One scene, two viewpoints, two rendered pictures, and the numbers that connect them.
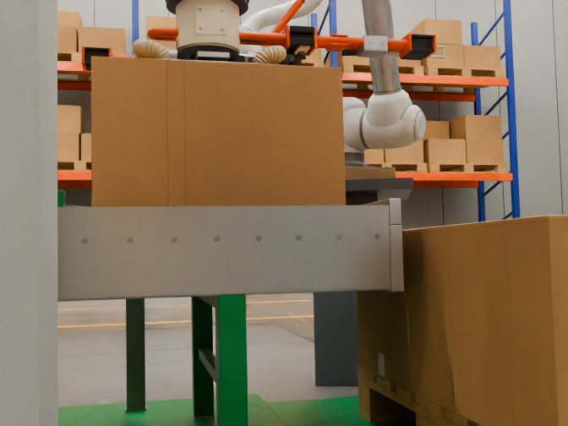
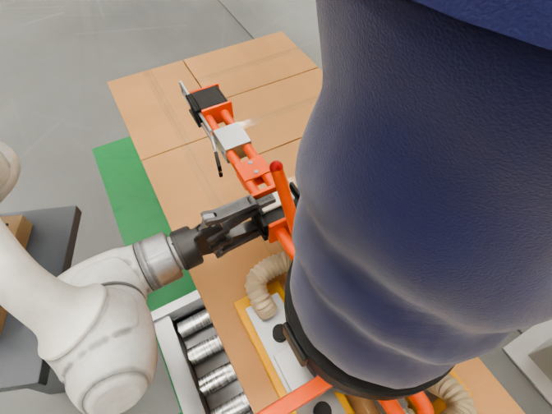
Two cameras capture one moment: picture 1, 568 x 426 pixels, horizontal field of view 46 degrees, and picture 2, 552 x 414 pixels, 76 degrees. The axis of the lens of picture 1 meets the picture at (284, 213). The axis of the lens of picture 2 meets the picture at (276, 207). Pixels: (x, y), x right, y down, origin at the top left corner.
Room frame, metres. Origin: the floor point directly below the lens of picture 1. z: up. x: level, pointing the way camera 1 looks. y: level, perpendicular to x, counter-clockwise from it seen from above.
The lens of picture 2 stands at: (1.94, 0.32, 1.64)
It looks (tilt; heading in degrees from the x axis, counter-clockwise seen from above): 55 degrees down; 254
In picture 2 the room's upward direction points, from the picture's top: straight up
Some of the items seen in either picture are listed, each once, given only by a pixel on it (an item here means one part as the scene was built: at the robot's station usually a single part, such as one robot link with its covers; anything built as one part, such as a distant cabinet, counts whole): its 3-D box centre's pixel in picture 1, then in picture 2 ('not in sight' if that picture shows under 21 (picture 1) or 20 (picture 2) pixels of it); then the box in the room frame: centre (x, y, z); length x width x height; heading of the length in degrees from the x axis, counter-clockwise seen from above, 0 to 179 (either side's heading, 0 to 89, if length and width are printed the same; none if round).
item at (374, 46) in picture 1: (372, 46); (232, 142); (1.88, -0.26, 1.07); 0.07 x 0.07 x 0.04; 12
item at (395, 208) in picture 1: (347, 220); (257, 269); (1.86, -0.18, 0.58); 0.70 x 0.03 x 0.06; 13
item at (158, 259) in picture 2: not in sight; (161, 259); (2.06, -0.01, 1.07); 0.09 x 0.06 x 0.09; 103
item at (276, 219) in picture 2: (298, 40); (278, 210); (1.83, -0.05, 1.08); 0.10 x 0.08 x 0.06; 12
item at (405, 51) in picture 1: (417, 46); (211, 104); (1.90, -0.39, 1.08); 0.08 x 0.07 x 0.05; 102
